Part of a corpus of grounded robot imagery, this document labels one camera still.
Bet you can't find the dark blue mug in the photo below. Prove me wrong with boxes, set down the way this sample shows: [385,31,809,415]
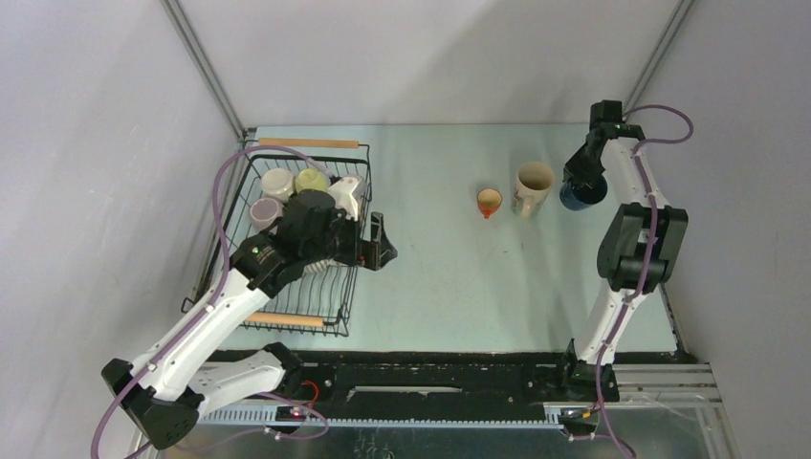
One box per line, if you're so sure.
[559,176,608,211]

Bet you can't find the seashell coral print mug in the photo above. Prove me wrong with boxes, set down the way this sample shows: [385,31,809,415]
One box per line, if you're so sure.
[512,162,556,218]

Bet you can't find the small orange cup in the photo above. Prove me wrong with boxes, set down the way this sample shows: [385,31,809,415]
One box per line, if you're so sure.
[476,187,503,219]

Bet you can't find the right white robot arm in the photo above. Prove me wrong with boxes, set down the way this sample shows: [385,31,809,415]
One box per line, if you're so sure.
[556,100,689,400]

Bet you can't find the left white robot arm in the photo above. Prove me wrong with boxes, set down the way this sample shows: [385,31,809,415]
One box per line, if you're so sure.
[101,190,398,450]

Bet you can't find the yellow-green cup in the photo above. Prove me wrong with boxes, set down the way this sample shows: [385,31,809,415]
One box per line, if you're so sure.
[294,168,330,193]

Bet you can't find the mauve cup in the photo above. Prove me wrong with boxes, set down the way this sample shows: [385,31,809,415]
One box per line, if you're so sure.
[249,197,284,231]

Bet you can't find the black wire dish rack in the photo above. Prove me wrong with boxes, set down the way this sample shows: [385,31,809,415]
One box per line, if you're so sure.
[186,139,396,336]

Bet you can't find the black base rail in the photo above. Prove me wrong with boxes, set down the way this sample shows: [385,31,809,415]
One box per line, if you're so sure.
[208,349,623,426]

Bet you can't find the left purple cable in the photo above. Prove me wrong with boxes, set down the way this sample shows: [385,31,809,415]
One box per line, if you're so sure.
[89,145,331,459]

